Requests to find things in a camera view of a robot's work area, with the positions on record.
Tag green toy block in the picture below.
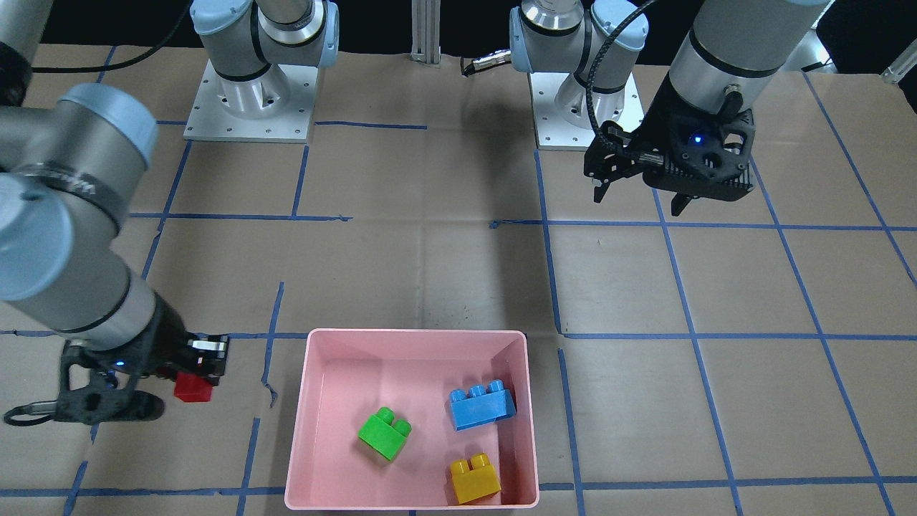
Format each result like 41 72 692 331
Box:
357 407 413 462

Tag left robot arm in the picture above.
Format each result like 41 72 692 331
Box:
509 1 827 216

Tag pink plastic box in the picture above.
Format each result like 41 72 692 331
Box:
284 328 540 512

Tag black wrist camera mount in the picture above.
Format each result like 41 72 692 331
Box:
639 107 756 201

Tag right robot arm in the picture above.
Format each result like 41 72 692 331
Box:
2 1 340 386

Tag aluminium frame post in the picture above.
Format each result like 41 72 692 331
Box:
410 0 442 67

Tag blue toy block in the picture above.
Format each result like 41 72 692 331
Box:
448 379 517 431

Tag red toy block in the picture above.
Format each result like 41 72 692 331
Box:
173 372 213 403

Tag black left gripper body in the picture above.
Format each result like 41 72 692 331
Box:
584 77 738 216

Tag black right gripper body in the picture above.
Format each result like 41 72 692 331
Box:
107 295 231 388

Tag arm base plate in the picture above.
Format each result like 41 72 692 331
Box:
528 72 645 151
183 63 321 144

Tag yellow toy block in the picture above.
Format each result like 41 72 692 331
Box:
448 453 502 505

